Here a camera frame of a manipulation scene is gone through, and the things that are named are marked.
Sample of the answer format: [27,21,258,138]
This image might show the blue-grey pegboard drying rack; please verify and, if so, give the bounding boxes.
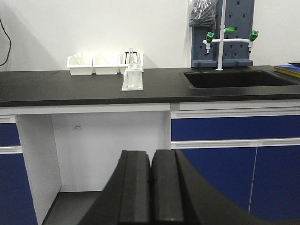
[191,0,255,68]

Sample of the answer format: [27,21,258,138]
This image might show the white left storage bin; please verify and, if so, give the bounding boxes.
[67,54,93,76]

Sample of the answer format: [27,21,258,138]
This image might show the black lab sink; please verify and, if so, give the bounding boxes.
[184,70,299,89]

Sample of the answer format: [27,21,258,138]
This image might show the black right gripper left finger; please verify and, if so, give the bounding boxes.
[79,150,150,225]

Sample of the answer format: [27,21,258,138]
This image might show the white lab faucet green knobs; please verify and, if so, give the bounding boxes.
[202,0,259,71]

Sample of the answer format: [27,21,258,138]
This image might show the blue cabinet door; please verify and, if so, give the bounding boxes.
[182,145,300,221]

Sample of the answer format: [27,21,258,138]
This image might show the white right storage bin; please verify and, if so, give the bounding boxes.
[118,52,144,75]

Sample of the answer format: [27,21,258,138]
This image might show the white storage bin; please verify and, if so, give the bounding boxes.
[118,52,144,75]
[67,54,93,76]
[93,53,119,75]

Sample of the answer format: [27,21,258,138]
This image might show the yellow blue tray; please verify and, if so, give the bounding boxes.
[272,61,300,78]

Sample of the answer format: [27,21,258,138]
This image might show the bag of black pegs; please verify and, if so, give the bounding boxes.
[188,0,218,29]

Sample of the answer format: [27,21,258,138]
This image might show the white middle storage bin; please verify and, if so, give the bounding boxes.
[93,53,119,75]

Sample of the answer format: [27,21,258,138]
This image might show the blue drawer front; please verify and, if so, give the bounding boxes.
[171,115,300,141]

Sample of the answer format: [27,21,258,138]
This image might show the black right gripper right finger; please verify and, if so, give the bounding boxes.
[151,150,300,225]

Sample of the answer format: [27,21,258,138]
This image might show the blue left cabinet front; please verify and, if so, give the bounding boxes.
[0,122,38,225]

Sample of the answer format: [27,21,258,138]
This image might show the black hanging cable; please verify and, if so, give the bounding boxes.
[0,18,12,67]

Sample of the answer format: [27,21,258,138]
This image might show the black wire tripod stand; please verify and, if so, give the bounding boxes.
[124,51,138,64]

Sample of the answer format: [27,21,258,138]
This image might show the white test tube rack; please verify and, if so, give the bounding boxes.
[121,64,143,91]

